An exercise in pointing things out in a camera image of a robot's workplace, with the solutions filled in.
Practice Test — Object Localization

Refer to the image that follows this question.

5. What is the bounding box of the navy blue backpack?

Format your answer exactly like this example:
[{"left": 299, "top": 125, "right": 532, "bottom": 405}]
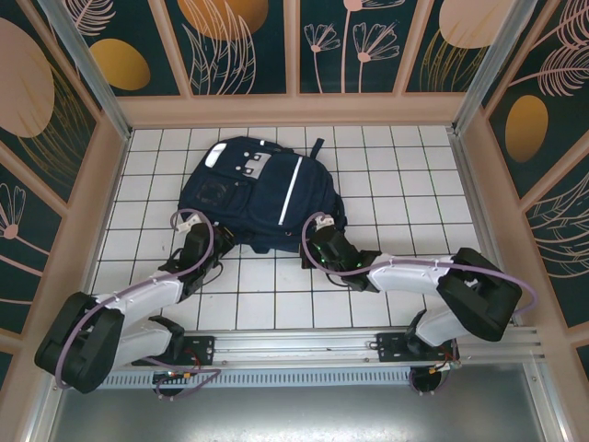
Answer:
[{"left": 177, "top": 135, "right": 347, "bottom": 254}]

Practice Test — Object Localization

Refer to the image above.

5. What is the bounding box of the small green circuit board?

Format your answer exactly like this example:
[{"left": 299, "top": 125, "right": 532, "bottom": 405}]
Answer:
[{"left": 153, "top": 369, "right": 194, "bottom": 384}]

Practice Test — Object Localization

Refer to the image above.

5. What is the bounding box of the grey metal plate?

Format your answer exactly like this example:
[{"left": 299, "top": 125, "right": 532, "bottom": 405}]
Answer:
[{"left": 45, "top": 389, "right": 565, "bottom": 442}]

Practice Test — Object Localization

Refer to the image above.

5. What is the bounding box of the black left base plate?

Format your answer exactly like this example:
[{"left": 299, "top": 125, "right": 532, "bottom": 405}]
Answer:
[{"left": 132, "top": 334, "right": 216, "bottom": 367}]

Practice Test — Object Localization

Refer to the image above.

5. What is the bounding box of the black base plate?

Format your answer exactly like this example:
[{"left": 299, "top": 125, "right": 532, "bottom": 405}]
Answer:
[
  {"left": 376, "top": 331, "right": 461, "bottom": 365},
  {"left": 132, "top": 334, "right": 216, "bottom": 367}
]

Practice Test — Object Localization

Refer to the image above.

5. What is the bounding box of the aluminium mounting rail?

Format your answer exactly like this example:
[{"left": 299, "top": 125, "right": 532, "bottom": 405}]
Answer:
[{"left": 43, "top": 327, "right": 544, "bottom": 369}]

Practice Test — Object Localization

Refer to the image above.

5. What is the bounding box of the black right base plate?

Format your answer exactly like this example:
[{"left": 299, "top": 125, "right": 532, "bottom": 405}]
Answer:
[{"left": 376, "top": 331, "right": 461, "bottom": 365}]

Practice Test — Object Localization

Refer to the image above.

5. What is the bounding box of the grey slotted cable duct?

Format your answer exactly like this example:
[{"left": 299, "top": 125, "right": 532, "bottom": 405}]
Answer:
[{"left": 62, "top": 370, "right": 530, "bottom": 390}]

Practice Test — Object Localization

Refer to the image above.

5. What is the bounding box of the aluminium side rail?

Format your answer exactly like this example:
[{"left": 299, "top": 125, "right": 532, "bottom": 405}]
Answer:
[{"left": 446, "top": 130, "right": 570, "bottom": 442}]

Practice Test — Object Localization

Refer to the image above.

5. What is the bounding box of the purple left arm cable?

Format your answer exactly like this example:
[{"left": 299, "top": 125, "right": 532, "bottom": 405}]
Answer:
[{"left": 53, "top": 208, "right": 222, "bottom": 401}]

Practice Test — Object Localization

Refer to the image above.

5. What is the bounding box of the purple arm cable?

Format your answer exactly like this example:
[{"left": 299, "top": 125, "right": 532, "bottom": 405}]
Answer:
[
  {"left": 301, "top": 211, "right": 538, "bottom": 397},
  {"left": 53, "top": 208, "right": 222, "bottom": 401}
]

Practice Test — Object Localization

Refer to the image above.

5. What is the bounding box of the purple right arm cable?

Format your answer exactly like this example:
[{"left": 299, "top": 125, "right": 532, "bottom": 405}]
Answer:
[{"left": 301, "top": 211, "right": 538, "bottom": 397}]

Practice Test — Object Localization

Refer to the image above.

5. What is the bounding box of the aluminium frame post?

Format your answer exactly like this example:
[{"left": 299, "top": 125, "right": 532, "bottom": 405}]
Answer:
[
  {"left": 450, "top": 0, "right": 539, "bottom": 137},
  {"left": 36, "top": 0, "right": 134, "bottom": 142}
]

